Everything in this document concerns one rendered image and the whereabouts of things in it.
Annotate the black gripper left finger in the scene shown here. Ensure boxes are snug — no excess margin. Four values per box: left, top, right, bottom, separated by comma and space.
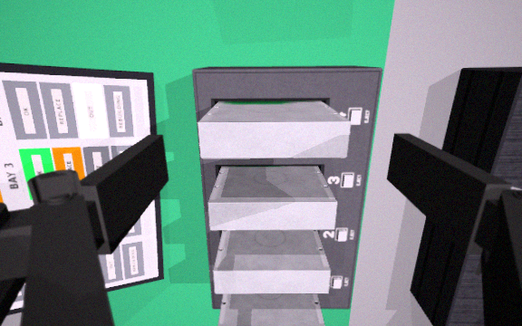
0, 135, 169, 326

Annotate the green flat mat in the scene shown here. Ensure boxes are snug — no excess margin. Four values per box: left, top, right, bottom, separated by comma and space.
0, 0, 395, 326

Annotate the black-framed status screen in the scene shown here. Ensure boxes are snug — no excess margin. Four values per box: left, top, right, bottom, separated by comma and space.
0, 62, 164, 292

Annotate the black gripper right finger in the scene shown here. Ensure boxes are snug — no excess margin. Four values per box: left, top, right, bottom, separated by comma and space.
387, 133, 522, 326

